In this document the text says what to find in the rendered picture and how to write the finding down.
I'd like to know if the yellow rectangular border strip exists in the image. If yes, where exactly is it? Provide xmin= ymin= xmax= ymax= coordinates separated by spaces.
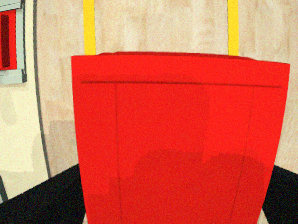
xmin=82 ymin=0 xmax=239 ymax=55

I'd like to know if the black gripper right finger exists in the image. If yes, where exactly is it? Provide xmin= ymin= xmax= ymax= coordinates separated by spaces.
xmin=262 ymin=165 xmax=298 ymax=224

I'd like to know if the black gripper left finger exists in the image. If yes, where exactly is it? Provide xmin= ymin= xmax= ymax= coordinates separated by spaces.
xmin=0 ymin=164 xmax=86 ymax=224

